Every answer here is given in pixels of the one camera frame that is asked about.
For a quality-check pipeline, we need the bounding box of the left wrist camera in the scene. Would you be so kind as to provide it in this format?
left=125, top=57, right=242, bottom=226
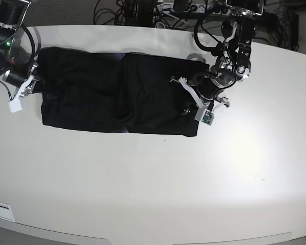
left=194, top=108, right=214, bottom=126

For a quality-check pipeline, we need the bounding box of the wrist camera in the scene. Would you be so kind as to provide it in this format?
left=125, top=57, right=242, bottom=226
left=8, top=98, right=22, bottom=113
left=194, top=108, right=214, bottom=126

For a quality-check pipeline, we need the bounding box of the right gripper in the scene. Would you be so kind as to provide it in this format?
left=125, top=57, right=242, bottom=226
left=14, top=65, right=42, bottom=99

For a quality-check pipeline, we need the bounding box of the white label sticker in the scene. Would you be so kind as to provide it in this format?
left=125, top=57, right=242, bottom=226
left=0, top=203, right=15, bottom=222

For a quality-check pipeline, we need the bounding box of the black cable bundle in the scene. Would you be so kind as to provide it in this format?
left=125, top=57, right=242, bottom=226
left=91, top=0, right=299, bottom=52

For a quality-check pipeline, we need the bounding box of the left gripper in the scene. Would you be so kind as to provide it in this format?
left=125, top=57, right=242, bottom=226
left=170, top=71, right=231, bottom=115

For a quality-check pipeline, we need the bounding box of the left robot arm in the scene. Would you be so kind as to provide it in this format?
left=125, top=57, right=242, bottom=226
left=171, top=1, right=264, bottom=117

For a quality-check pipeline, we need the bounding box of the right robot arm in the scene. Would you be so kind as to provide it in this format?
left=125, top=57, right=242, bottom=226
left=0, top=1, right=45, bottom=101

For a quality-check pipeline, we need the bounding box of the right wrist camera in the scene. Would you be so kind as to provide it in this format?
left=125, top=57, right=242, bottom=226
left=8, top=98, right=22, bottom=113

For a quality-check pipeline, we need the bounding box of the white power strip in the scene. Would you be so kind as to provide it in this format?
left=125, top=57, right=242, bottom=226
left=158, top=2, right=235, bottom=15

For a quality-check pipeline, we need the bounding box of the black T-shirt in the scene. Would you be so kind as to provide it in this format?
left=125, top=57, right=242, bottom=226
left=37, top=47, right=208, bottom=137

